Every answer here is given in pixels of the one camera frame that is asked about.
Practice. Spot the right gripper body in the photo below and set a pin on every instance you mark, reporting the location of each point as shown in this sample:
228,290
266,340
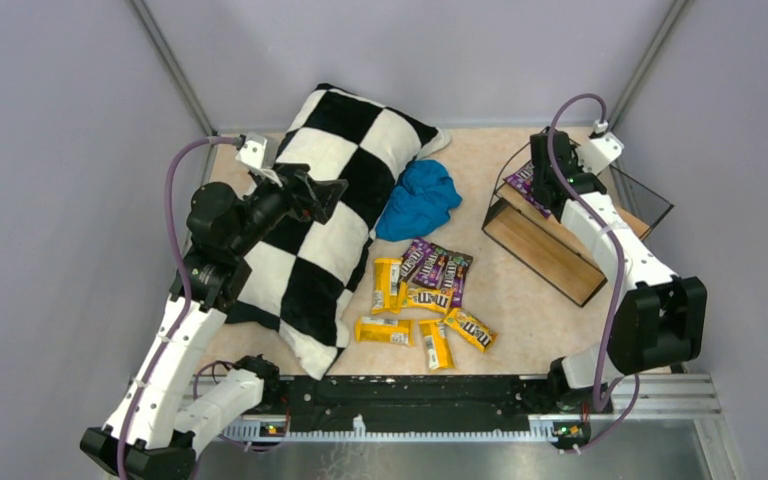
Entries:
544,187

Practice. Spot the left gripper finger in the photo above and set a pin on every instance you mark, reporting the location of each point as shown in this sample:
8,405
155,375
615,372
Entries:
318,199
293,175

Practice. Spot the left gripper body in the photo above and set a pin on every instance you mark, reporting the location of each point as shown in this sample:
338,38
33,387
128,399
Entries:
300,192

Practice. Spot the purple candy bag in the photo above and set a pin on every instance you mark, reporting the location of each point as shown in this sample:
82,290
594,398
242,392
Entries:
454,276
430,271
521,181
412,258

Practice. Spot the yellow candy bag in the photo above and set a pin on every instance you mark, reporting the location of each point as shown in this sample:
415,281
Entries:
386,286
438,353
380,330
417,297
473,330

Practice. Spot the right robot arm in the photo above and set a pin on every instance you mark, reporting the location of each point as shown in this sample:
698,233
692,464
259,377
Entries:
655,318

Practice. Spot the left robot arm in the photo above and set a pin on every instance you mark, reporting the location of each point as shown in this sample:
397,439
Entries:
151,434

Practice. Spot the purple candy bag on shelf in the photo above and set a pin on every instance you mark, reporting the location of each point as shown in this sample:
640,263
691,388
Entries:
521,181

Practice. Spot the black white checkered pillow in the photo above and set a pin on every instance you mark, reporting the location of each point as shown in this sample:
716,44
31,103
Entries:
304,274

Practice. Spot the blue crumpled cloth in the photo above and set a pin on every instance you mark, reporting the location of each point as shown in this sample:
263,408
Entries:
421,202

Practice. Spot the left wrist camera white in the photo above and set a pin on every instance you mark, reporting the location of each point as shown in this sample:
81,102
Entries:
254,154

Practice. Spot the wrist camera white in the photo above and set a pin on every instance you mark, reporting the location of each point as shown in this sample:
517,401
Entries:
600,150
254,154

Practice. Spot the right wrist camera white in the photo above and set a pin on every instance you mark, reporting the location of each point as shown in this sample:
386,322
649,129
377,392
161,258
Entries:
600,150

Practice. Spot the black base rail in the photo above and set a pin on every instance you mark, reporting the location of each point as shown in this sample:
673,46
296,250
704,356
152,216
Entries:
458,408

